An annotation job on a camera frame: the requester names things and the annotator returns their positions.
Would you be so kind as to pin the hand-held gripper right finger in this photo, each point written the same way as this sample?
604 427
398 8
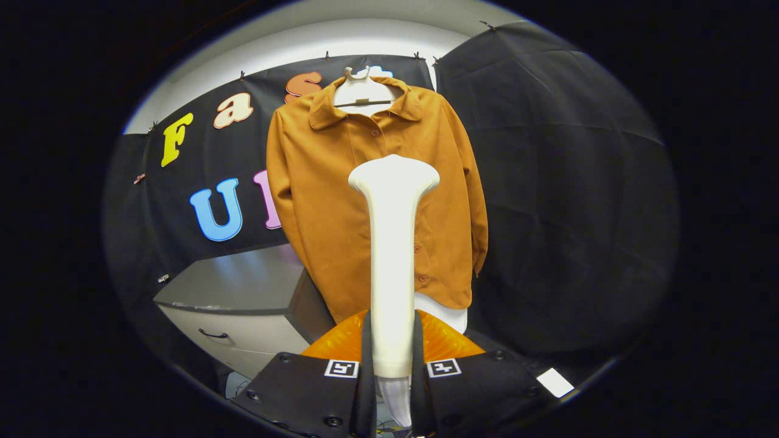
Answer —
419 395

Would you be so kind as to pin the white garment steamer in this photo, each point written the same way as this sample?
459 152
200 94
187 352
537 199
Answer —
392 255

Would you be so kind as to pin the grey drawer cabinet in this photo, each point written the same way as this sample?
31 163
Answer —
243 280

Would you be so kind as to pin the white mannequin torso hanger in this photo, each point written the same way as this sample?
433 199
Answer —
362 91

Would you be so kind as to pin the orange-brown button shirt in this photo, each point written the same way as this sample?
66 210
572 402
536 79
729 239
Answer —
322 182

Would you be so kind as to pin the white paper sheet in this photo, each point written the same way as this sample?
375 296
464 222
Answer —
555 382

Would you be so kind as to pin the black backdrop cloth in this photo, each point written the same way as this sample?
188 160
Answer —
578 182

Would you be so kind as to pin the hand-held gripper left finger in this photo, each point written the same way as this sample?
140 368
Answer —
367 395

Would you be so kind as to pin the row of black clips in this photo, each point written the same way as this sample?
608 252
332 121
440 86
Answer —
327 55

